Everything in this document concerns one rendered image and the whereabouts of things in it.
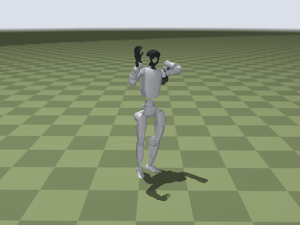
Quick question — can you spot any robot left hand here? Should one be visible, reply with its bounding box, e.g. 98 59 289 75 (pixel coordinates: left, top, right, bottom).
161 67 169 85

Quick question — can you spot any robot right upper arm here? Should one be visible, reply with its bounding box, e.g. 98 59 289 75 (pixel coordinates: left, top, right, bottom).
128 68 145 86

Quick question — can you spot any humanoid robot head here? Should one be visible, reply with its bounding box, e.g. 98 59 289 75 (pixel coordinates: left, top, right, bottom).
146 50 160 69

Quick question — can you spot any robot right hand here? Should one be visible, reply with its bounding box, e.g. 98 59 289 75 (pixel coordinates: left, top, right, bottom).
134 46 143 67

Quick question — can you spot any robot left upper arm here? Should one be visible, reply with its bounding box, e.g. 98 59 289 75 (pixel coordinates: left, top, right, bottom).
161 66 182 78

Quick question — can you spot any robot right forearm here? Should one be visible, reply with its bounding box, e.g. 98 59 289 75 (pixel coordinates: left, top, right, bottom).
128 62 143 82

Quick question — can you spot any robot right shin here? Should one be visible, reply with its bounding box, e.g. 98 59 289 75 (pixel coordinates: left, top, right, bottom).
136 141 144 170

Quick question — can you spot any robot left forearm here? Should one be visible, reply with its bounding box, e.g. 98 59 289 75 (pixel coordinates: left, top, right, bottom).
163 60 179 70

